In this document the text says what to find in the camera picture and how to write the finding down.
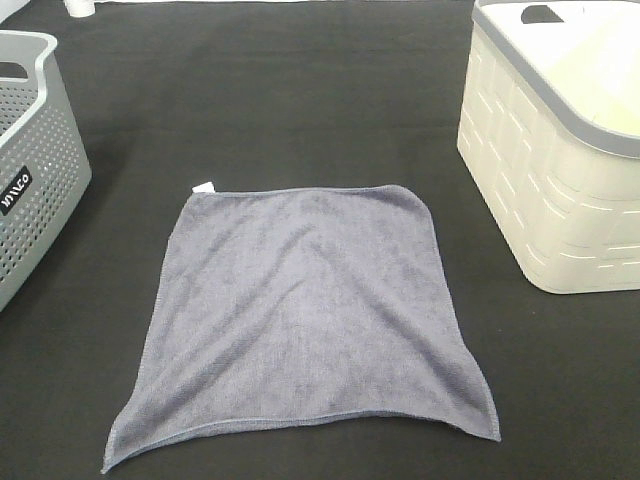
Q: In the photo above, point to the grey-blue microfibre towel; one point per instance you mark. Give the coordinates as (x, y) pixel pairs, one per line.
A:
(300, 307)

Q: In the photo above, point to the black table cloth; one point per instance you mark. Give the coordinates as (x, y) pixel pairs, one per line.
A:
(255, 97)

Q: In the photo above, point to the white plastic basket grey rim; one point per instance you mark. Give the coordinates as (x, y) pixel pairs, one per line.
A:
(549, 130)

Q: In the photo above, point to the grey perforated plastic basket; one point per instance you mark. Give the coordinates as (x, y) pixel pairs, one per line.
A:
(44, 167)

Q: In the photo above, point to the white cylindrical object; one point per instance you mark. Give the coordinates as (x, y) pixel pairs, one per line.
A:
(80, 8)

